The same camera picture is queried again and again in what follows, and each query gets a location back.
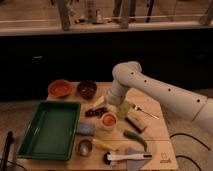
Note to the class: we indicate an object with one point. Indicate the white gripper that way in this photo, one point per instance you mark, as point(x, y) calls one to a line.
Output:
point(116, 93)

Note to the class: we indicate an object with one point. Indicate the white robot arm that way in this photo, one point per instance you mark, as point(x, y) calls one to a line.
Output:
point(193, 106)

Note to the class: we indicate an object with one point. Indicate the white paper cup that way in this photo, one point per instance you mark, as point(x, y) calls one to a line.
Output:
point(102, 126)

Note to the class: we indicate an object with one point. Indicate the light green cloth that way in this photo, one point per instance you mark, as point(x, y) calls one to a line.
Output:
point(123, 109)

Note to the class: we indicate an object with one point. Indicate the silver fork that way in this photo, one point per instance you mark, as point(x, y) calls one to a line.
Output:
point(138, 108)

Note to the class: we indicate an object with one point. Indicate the wooden block brush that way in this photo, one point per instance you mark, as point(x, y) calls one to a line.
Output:
point(135, 123)

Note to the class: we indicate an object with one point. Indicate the dark grapes bunch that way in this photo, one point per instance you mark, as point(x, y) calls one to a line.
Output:
point(96, 112)

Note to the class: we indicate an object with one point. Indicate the dark brown bowl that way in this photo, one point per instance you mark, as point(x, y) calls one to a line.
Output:
point(87, 89)

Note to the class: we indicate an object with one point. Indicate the green chili pepper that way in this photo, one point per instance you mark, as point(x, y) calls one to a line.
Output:
point(136, 137)

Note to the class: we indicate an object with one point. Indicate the blue grey sponge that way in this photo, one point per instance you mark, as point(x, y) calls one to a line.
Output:
point(86, 129)

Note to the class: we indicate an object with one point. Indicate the orange bowl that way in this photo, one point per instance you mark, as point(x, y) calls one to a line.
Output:
point(59, 88)

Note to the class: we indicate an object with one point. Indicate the green plastic tray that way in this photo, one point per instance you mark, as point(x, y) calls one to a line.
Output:
point(50, 134)

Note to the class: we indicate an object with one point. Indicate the black stand left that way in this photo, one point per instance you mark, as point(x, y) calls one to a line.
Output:
point(9, 140)

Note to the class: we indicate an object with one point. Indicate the metal measuring cup wooden handle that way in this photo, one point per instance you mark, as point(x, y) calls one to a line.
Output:
point(85, 146)

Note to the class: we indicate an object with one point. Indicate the white handled brush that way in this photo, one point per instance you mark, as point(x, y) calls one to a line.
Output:
point(109, 157)

